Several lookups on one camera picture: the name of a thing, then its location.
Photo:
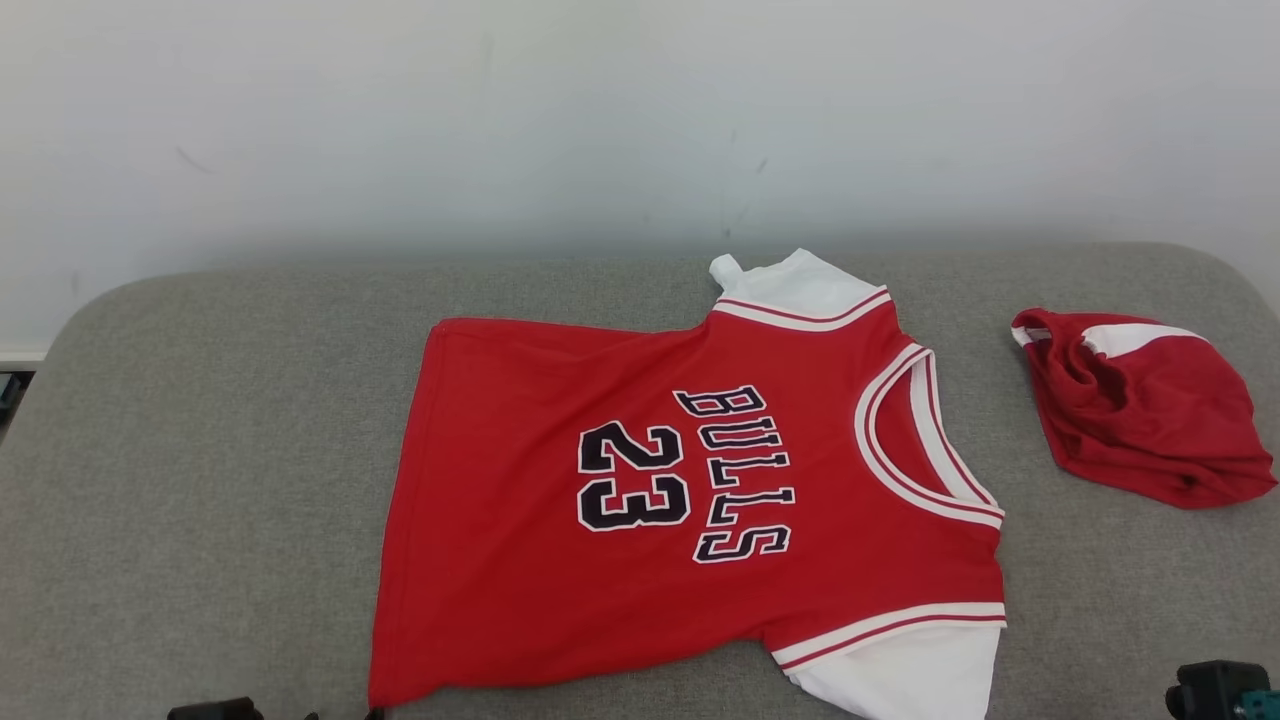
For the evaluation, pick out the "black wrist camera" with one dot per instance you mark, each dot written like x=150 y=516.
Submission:
x=1205 y=692
x=215 y=710

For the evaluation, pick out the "red shorts with white stripe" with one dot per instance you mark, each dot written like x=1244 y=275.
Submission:
x=1150 y=420

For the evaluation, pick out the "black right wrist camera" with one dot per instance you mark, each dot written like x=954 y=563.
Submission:
x=1205 y=692

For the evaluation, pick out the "teal right camera connector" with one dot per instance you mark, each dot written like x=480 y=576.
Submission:
x=1260 y=708

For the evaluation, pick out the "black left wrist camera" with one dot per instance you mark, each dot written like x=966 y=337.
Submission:
x=215 y=710

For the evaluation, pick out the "red Bulls 23 jersey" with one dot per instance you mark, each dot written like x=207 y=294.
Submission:
x=560 y=600

